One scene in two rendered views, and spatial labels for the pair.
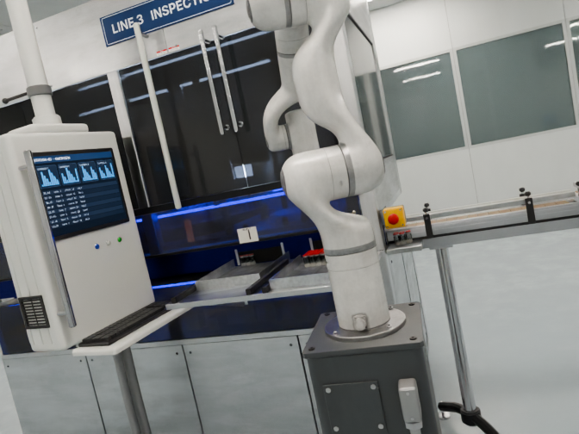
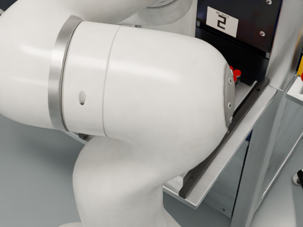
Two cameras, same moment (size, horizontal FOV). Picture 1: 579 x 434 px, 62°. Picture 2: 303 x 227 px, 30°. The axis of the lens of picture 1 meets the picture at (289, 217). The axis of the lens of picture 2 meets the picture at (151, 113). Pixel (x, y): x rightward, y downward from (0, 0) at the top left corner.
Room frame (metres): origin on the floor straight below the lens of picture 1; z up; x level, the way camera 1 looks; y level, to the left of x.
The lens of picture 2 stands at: (0.81, -0.24, 2.00)
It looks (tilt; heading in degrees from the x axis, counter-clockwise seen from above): 53 degrees down; 16
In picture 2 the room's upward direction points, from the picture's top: 1 degrees counter-clockwise
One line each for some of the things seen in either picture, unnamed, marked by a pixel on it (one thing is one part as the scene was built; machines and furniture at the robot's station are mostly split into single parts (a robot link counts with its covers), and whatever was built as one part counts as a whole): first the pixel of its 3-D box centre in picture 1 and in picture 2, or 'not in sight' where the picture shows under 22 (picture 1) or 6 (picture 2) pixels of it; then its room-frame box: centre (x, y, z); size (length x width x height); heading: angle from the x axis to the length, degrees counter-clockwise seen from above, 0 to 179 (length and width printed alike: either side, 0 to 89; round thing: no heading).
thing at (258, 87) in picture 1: (283, 101); not in sight; (1.87, -0.07, 1.51); 0.43 x 0.01 x 0.59; 71
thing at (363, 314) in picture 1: (357, 287); not in sight; (1.09, -0.12, 0.95); 0.19 x 0.19 x 0.18
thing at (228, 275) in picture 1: (245, 269); not in sight; (1.86, 0.21, 0.90); 0.34 x 0.26 x 0.04; 161
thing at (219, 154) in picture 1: (181, 127); not in sight; (2.02, 0.36, 1.51); 0.47 x 0.01 x 0.59; 71
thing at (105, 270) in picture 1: (73, 228); not in sight; (1.84, 0.82, 1.19); 0.50 x 0.19 x 0.78; 156
